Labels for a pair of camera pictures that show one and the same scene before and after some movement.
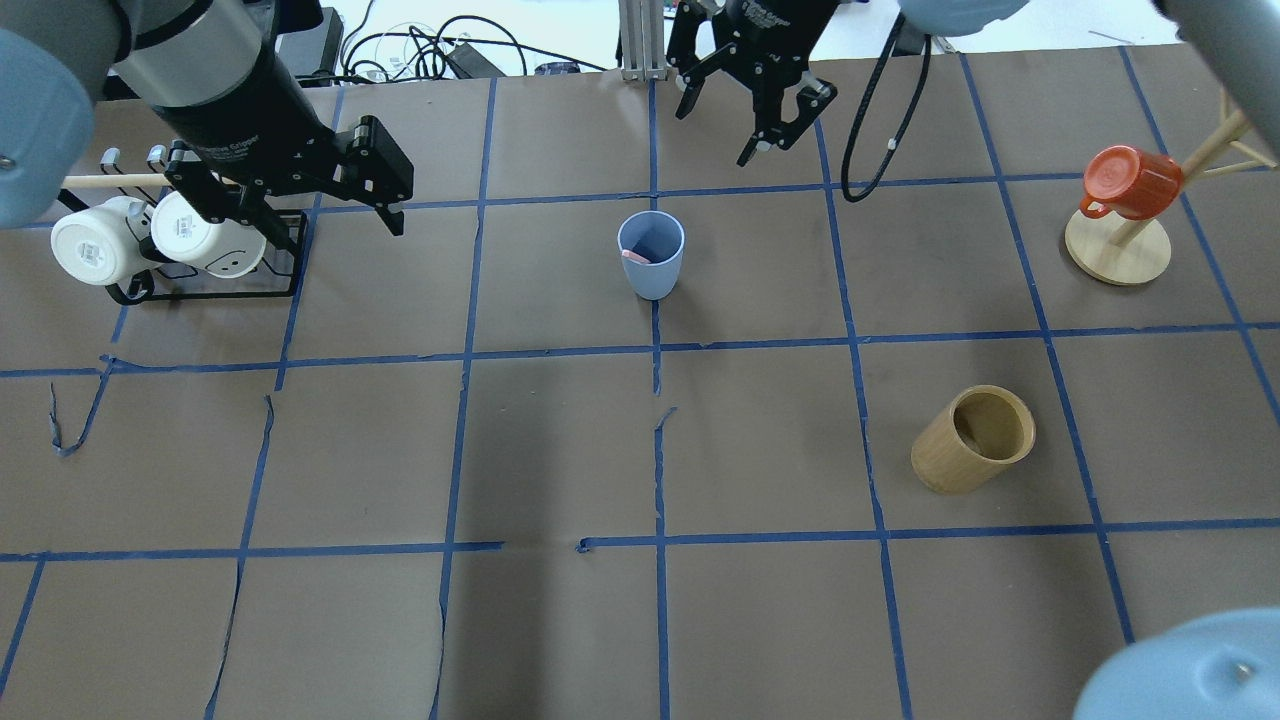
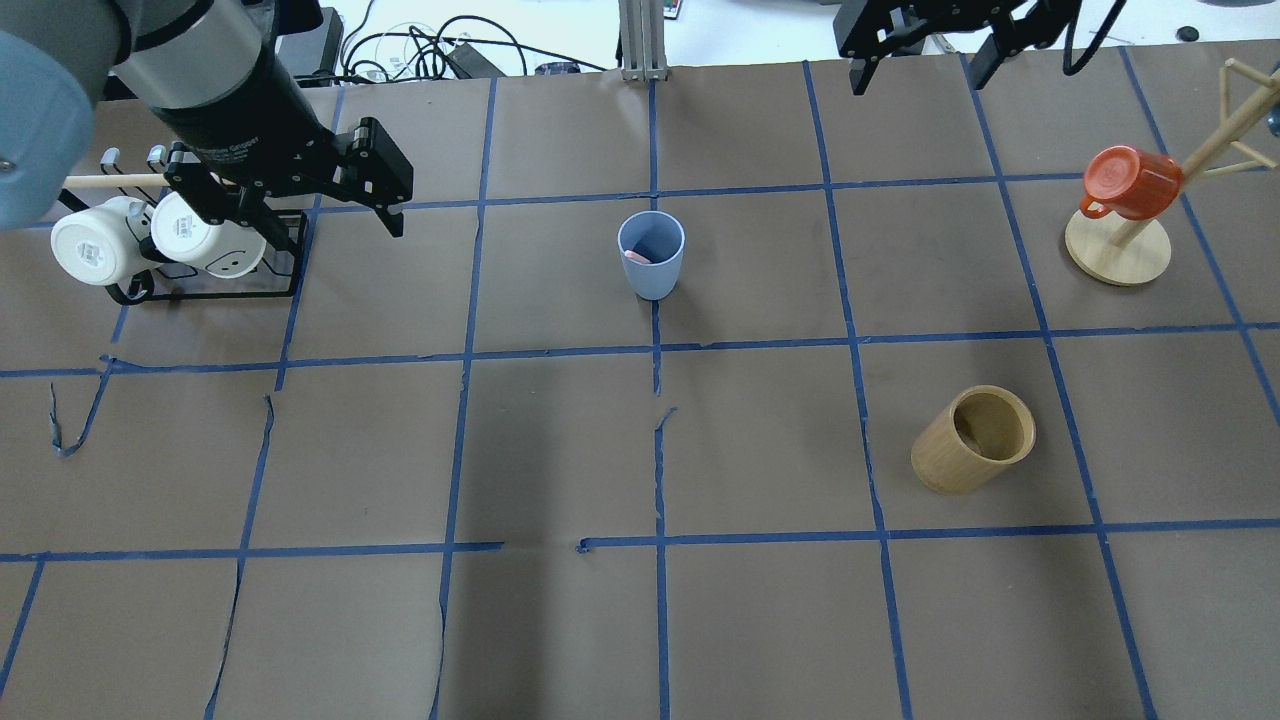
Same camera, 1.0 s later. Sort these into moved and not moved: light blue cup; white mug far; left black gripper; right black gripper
Moved: right black gripper
Not moved: left black gripper; white mug far; light blue cup
